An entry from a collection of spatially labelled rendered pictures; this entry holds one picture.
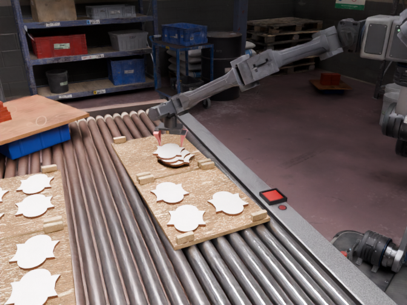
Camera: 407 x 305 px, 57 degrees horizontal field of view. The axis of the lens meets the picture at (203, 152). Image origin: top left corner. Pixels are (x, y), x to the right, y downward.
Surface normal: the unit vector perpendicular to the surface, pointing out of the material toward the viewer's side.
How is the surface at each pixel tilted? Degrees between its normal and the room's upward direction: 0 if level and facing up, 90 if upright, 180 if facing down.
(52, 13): 84
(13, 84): 90
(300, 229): 0
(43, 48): 90
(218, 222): 0
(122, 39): 96
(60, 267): 0
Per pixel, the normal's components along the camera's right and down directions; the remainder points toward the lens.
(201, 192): 0.00, -0.90
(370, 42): -0.66, 0.33
